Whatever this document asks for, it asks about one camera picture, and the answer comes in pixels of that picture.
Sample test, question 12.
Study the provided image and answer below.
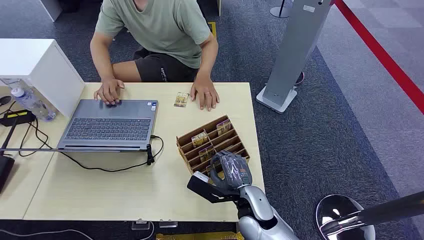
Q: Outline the person's right hand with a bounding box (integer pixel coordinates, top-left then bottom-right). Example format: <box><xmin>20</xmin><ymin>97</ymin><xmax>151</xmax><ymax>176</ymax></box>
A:
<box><xmin>93</xmin><ymin>77</ymin><xmax>126</xmax><ymax>106</ymax></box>

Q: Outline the grey stanchion base with pole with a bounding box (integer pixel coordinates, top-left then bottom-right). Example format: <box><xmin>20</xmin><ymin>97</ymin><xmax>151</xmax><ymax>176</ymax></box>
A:
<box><xmin>269</xmin><ymin>0</ymin><xmax>293</xmax><ymax>19</ymax></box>

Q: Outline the white cable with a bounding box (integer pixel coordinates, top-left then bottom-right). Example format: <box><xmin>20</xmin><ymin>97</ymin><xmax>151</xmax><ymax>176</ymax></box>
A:
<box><xmin>0</xmin><ymin>228</ymin><xmax>94</xmax><ymax>240</ymax></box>

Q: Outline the grey kiosk pillar with base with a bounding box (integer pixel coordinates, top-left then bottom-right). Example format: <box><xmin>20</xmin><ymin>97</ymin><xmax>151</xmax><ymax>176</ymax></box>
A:
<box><xmin>255</xmin><ymin>0</ymin><xmax>332</xmax><ymax>115</ymax></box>

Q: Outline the black power adapter yellow label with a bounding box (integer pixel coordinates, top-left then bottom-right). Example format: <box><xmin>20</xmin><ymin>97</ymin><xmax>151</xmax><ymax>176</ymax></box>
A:
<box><xmin>0</xmin><ymin>109</ymin><xmax>37</xmax><ymax>128</ymax></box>

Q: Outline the black wrist camera with pale box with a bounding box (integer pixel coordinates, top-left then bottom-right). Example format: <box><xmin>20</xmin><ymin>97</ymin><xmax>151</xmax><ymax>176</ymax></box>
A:
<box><xmin>187</xmin><ymin>171</ymin><xmax>241</xmax><ymax>204</ymax></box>

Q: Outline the clear plastic water bottle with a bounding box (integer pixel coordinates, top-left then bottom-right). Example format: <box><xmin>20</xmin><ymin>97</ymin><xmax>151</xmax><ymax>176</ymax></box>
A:
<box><xmin>10</xmin><ymin>86</ymin><xmax>57</xmax><ymax>123</ymax></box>

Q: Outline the red barrier belt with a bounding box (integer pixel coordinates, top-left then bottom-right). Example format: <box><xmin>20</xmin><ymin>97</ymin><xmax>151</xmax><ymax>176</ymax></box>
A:
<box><xmin>332</xmin><ymin>0</ymin><xmax>424</xmax><ymax>116</ymax></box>

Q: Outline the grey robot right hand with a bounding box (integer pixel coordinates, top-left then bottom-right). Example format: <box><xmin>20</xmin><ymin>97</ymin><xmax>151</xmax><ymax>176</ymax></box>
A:
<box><xmin>209</xmin><ymin>150</ymin><xmax>253</xmax><ymax>191</ymax></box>

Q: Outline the white cabinet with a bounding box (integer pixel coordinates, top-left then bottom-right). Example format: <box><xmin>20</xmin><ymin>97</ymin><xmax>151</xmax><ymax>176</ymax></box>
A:
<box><xmin>0</xmin><ymin>38</ymin><xmax>86</xmax><ymax>119</ymax></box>

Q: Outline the thin black antenna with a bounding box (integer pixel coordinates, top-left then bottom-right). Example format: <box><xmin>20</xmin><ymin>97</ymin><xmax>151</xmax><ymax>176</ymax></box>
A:
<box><xmin>0</xmin><ymin>118</ymin><xmax>18</xmax><ymax>156</ymax></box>

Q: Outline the grey laptop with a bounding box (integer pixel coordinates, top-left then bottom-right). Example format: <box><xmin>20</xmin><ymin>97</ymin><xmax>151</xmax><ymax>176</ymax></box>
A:
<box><xmin>56</xmin><ymin>99</ymin><xmax>159</xmax><ymax>154</ymax></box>

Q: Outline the black box device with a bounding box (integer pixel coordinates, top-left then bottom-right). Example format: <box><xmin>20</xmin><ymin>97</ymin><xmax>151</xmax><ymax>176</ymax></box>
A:
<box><xmin>0</xmin><ymin>154</ymin><xmax>16</xmax><ymax>194</ymax></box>

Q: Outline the white furniture block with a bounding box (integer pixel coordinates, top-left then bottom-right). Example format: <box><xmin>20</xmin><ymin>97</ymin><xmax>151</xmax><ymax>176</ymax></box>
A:
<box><xmin>39</xmin><ymin>0</ymin><xmax>63</xmax><ymax>23</ymax></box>

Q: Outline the wooden slotted card holder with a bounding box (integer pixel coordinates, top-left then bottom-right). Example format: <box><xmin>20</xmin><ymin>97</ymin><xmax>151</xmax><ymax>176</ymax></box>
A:
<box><xmin>176</xmin><ymin>114</ymin><xmax>251</xmax><ymax>177</ymax></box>

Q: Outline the black looped cable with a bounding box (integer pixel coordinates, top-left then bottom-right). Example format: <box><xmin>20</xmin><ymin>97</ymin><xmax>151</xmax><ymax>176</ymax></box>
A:
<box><xmin>18</xmin><ymin>120</ymin><xmax>50</xmax><ymax>158</ymax></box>

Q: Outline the clear plastic bracket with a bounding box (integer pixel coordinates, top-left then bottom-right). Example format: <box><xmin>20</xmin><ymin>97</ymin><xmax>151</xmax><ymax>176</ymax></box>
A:
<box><xmin>158</xmin><ymin>219</ymin><xmax>179</xmax><ymax>229</ymax></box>
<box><xmin>131</xmin><ymin>218</ymin><xmax>152</xmax><ymax>231</ymax></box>

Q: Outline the person's left hand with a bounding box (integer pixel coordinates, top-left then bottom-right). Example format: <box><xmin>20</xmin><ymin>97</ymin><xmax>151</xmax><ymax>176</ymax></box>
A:
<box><xmin>190</xmin><ymin>77</ymin><xmax>221</xmax><ymax>112</ymax></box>

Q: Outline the gold foil object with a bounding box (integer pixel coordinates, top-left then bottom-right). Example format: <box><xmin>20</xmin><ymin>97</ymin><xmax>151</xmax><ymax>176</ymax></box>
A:
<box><xmin>155</xmin><ymin>231</ymin><xmax>245</xmax><ymax>240</ymax></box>

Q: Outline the black laptop charger cable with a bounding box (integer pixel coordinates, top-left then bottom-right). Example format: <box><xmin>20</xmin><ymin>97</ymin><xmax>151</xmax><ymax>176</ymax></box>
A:
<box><xmin>29</xmin><ymin>119</ymin><xmax>165</xmax><ymax>173</ymax></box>

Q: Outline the chrome stanchion base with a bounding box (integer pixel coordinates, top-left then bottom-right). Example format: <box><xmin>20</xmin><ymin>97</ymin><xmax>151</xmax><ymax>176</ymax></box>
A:
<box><xmin>315</xmin><ymin>194</ymin><xmax>377</xmax><ymax>240</ymax></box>

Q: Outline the person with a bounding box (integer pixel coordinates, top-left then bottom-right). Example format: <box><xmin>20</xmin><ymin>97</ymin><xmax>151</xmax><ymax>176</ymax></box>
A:
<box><xmin>90</xmin><ymin>0</ymin><xmax>221</xmax><ymax>112</ymax></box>

